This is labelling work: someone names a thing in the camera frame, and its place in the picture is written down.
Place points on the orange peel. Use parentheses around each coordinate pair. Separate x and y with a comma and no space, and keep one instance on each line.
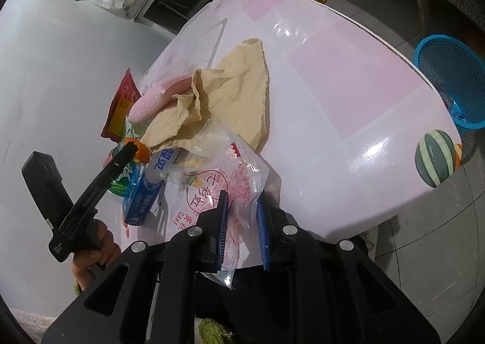
(144,153)

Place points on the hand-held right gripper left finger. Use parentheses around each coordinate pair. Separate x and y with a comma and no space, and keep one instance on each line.
(221,232)

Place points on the blue plastic mesh basket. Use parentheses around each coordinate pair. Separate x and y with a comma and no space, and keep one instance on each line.
(428,58)

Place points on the white fuzzy slipper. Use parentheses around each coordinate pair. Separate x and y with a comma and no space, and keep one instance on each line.
(30,321)

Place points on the person's left hand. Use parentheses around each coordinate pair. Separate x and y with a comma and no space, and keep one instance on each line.
(109,247)

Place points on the green fuzzy slipper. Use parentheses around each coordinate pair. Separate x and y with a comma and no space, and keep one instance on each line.
(212,330)

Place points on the torn brown paper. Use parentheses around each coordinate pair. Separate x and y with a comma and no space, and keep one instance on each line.
(235,90)

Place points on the clear red-printed plastic bag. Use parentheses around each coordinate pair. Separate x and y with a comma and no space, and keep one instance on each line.
(242,177)

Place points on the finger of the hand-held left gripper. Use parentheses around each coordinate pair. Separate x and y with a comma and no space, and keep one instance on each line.
(110,173)

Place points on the red snack packet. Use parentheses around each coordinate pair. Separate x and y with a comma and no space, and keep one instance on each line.
(121,101)

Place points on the green label plastic bottle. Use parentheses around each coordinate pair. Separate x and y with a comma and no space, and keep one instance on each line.
(127,179)

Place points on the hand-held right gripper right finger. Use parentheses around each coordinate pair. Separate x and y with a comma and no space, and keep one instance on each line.
(263,236)

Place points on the blue white carton box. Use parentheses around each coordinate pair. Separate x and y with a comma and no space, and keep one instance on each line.
(138,204)

